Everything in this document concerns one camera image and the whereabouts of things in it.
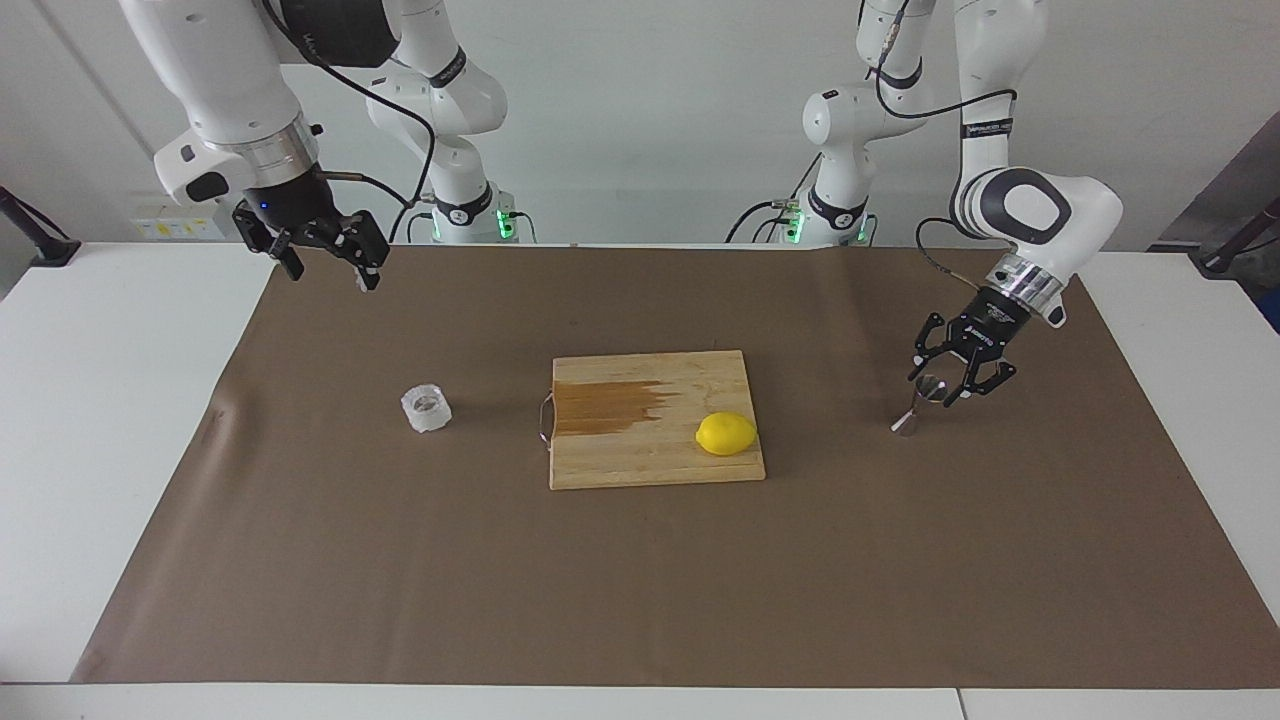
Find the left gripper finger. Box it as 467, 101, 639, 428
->
945, 360, 1019, 406
908, 313, 959, 381

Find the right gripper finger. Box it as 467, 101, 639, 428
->
322, 212, 391, 293
232, 203, 306, 283

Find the steel cocktail jigger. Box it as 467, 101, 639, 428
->
891, 375, 948, 438

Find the clear plastic cup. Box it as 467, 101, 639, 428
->
401, 382, 453, 434

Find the yellow lemon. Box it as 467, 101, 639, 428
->
696, 411, 758, 457

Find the black clamp stand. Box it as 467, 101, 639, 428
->
0, 185, 81, 267
1190, 195, 1280, 278

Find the dark grey panel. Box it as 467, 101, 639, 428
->
1148, 112, 1280, 253

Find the brown paper table mat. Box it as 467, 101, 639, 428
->
70, 245, 1280, 691

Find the wooden cutting board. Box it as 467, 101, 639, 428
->
538, 350, 767, 491

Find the white wall outlet strip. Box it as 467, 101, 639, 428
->
130, 205, 226, 241

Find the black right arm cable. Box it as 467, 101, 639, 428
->
262, 0, 438, 244

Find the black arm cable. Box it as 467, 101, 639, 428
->
873, 0, 1018, 296
262, 0, 438, 244

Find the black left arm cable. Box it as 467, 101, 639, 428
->
873, 0, 1018, 296

